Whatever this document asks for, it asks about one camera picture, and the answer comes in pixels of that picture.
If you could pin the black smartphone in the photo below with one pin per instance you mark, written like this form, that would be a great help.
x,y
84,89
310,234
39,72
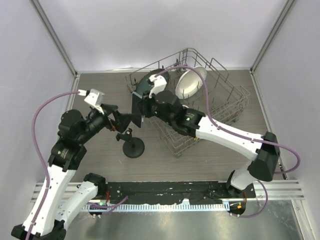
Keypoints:
x,y
137,117

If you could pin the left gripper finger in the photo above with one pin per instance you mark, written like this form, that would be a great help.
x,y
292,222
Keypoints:
x,y
121,126
124,117

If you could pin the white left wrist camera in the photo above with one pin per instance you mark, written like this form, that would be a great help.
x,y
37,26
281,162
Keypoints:
x,y
93,98

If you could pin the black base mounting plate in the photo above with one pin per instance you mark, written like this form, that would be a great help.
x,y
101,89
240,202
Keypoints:
x,y
172,192

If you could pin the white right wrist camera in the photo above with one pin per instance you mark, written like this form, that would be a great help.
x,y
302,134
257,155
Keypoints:
x,y
157,83

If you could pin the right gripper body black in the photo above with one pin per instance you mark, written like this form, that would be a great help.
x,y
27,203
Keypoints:
x,y
150,108

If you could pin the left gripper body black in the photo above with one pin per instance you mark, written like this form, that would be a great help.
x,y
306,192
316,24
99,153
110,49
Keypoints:
x,y
111,122

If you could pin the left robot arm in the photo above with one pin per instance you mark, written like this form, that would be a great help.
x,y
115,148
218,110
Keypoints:
x,y
49,219

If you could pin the white slotted cable duct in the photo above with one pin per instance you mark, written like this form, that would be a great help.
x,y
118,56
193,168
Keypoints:
x,y
183,207

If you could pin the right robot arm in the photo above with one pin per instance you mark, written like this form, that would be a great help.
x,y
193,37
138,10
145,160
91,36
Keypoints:
x,y
261,151

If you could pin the grey wire dish rack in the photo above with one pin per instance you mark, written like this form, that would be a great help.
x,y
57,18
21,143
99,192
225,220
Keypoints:
x,y
226,101

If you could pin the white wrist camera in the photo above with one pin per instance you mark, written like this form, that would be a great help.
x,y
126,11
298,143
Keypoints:
x,y
93,98
157,83

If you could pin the black phone stand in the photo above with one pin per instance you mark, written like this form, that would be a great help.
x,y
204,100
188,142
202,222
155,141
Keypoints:
x,y
133,147

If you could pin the teal ceramic plate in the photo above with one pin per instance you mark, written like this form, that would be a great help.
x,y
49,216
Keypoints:
x,y
143,88

